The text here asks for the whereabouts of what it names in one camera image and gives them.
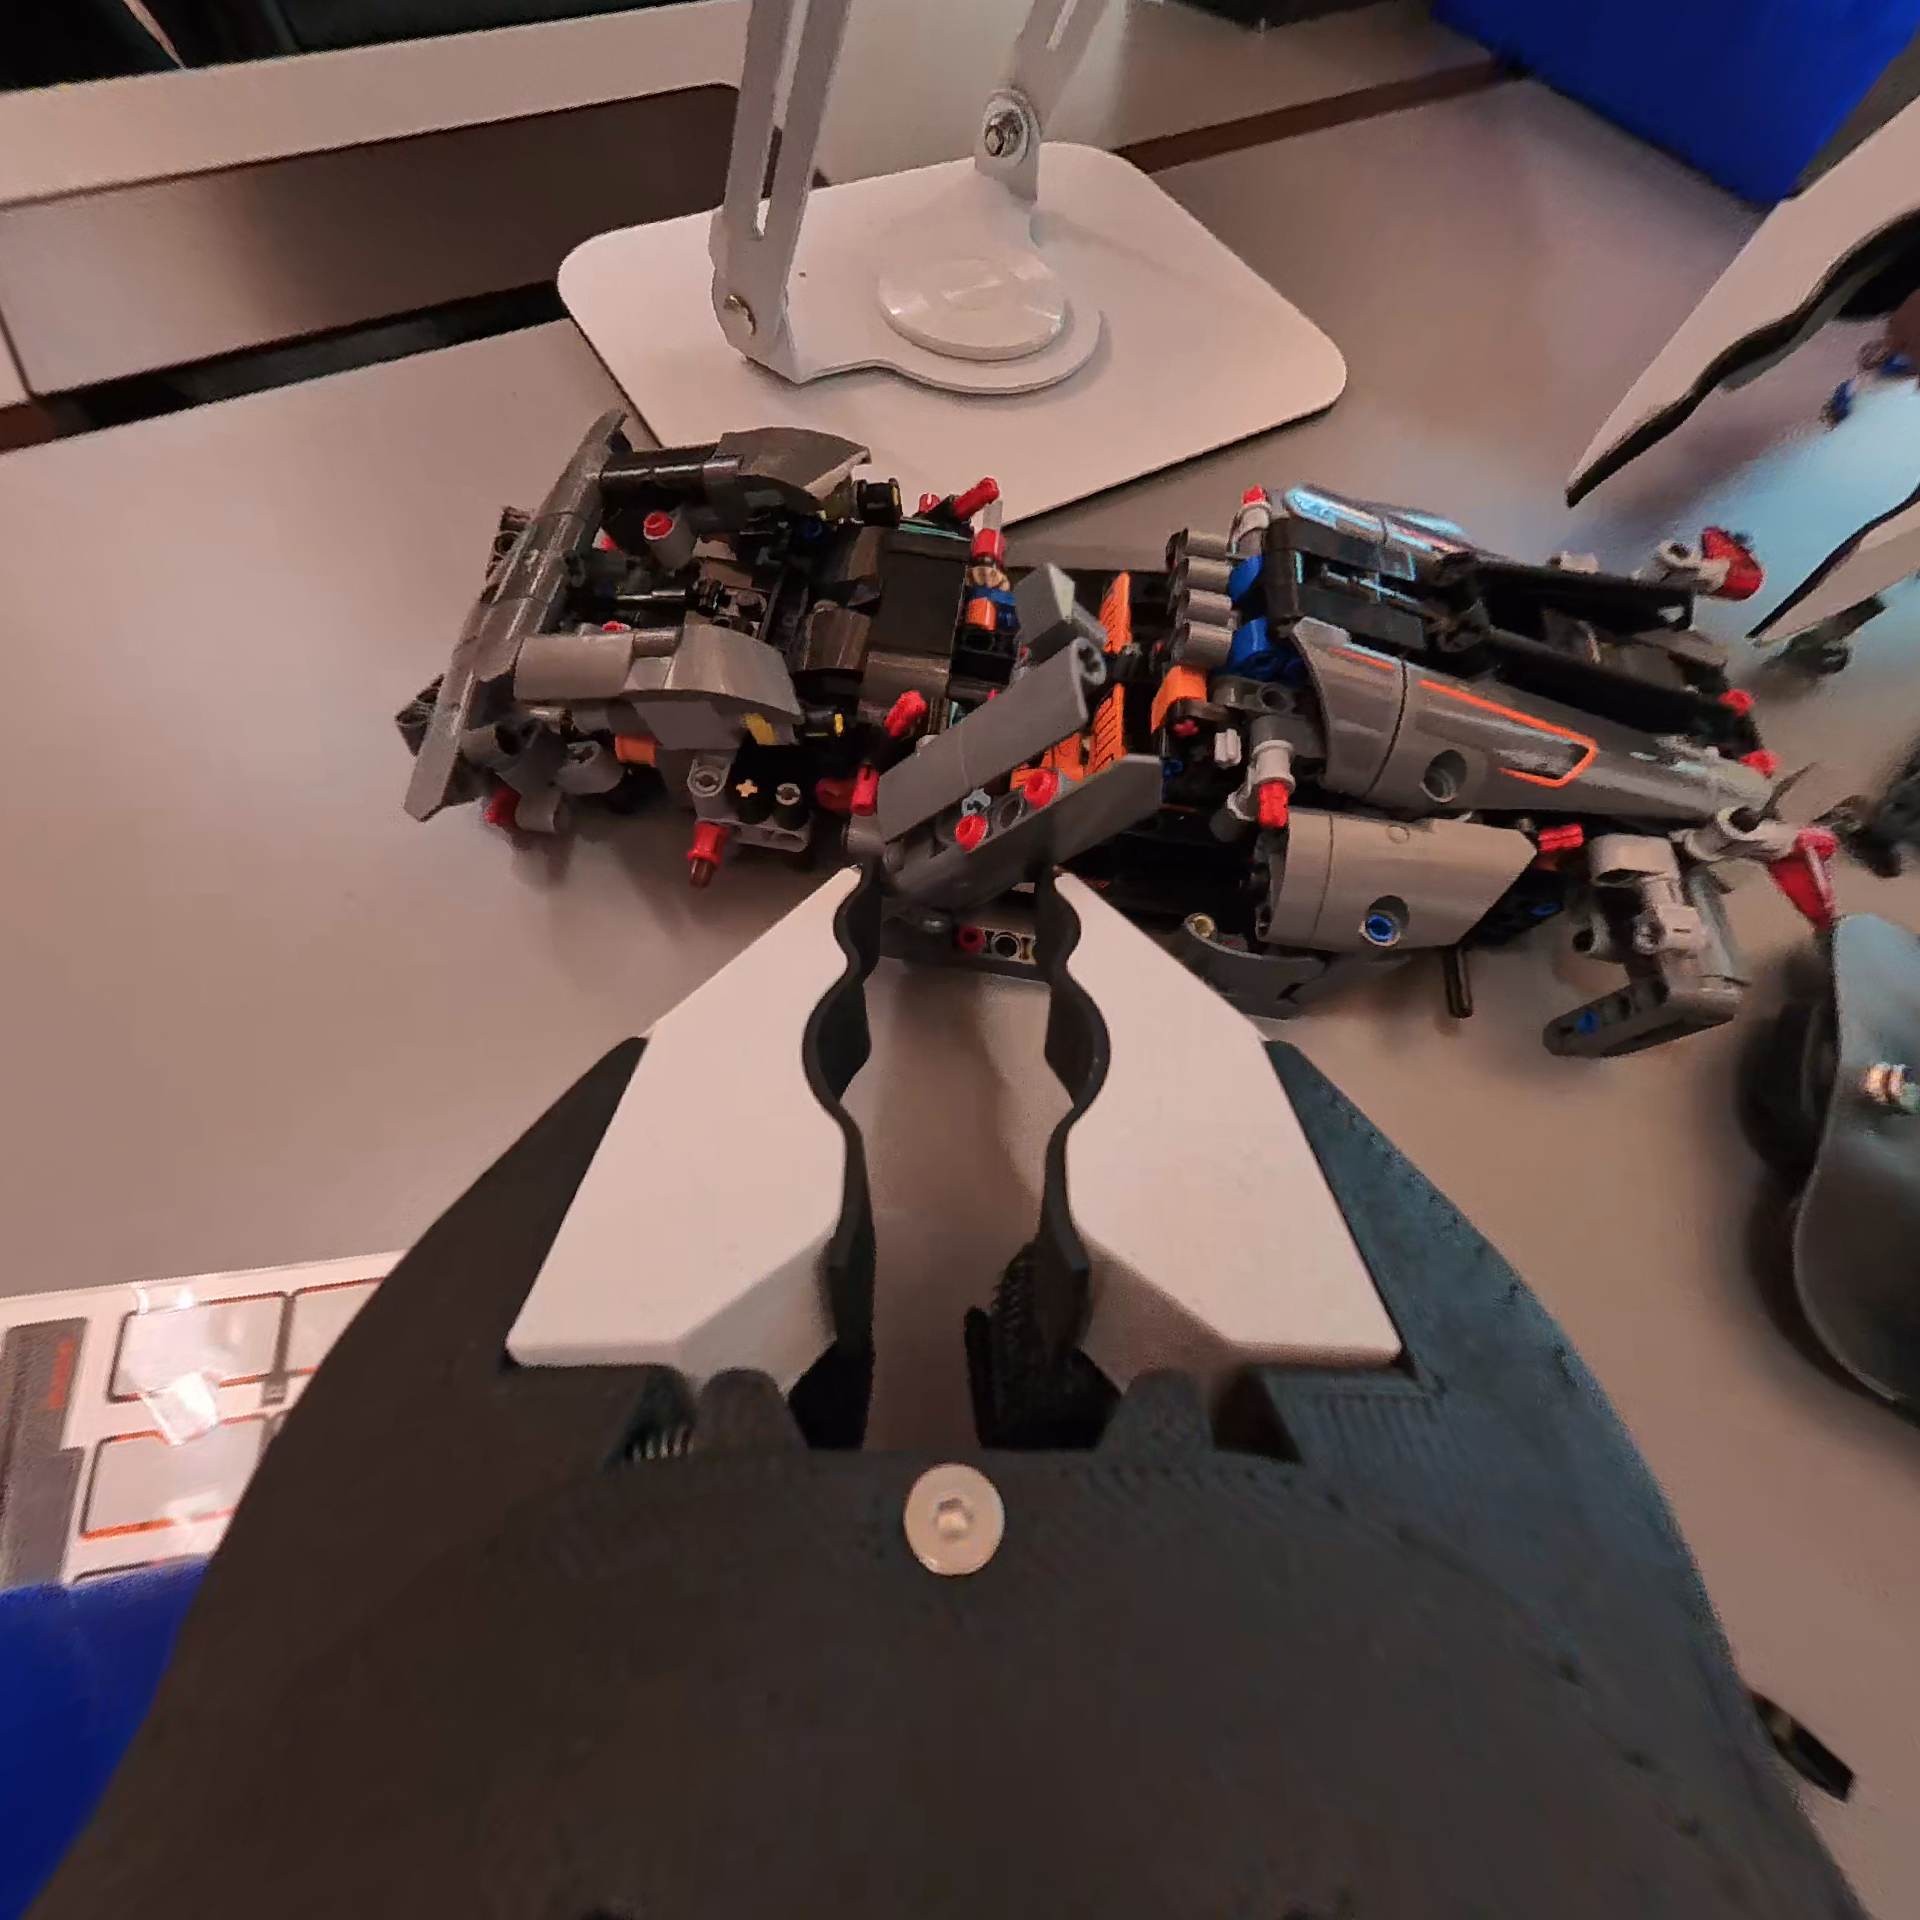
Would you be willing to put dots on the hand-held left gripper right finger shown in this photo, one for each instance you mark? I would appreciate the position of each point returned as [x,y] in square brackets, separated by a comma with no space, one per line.
[1230,1200]

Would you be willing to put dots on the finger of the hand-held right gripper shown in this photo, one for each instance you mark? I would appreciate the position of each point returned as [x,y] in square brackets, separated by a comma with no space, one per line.
[1771,283]
[1869,563]

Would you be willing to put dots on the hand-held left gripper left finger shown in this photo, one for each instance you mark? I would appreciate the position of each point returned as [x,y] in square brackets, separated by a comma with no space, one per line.
[675,1200]

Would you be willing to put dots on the grey lego car model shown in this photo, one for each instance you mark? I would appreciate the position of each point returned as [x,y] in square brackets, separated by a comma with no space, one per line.
[1426,751]

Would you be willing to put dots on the grey lego panel assembly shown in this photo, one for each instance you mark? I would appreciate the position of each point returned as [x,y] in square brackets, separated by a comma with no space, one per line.
[991,735]

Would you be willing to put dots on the lego sticker sheet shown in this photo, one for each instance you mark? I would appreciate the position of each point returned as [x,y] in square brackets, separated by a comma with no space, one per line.
[149,1440]

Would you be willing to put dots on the blue plastic bin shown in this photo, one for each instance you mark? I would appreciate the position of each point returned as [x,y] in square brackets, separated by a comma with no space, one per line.
[1682,75]
[60,1723]

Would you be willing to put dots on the white desk lamp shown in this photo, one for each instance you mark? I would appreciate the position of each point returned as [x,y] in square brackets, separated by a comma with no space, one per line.
[1172,299]

